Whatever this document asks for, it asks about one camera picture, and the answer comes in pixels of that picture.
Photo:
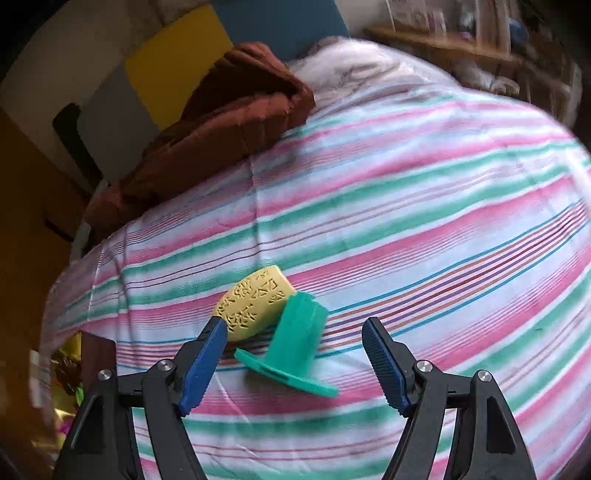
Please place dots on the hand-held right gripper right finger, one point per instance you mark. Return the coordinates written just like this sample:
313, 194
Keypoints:
385, 364

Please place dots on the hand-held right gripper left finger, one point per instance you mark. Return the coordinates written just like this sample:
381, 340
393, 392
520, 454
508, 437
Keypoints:
203, 369

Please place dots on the yellow oval patterned toy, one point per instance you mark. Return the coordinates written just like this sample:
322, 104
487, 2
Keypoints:
254, 300

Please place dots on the green plastic cup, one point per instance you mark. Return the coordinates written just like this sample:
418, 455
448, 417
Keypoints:
295, 341

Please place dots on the golden box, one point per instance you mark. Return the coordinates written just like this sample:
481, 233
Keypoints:
99, 355

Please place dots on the striped bed sheet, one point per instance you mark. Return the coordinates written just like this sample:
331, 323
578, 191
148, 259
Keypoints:
415, 207

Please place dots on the wooden wardrobe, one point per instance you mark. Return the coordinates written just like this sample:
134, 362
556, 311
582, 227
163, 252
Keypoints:
27, 207

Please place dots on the brown quilt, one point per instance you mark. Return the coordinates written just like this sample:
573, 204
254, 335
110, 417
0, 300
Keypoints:
221, 115

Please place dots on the black upright board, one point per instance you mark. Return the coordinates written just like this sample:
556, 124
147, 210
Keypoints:
74, 138

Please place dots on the white pillow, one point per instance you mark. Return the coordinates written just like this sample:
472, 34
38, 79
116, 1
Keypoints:
369, 69

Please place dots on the grey yellow blue headboard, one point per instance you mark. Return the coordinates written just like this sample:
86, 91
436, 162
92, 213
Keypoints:
175, 55

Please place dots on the cluttered shelf unit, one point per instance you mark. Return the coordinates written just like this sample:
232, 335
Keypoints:
531, 55

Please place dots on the white carton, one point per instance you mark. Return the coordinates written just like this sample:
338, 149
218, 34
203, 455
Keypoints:
415, 14

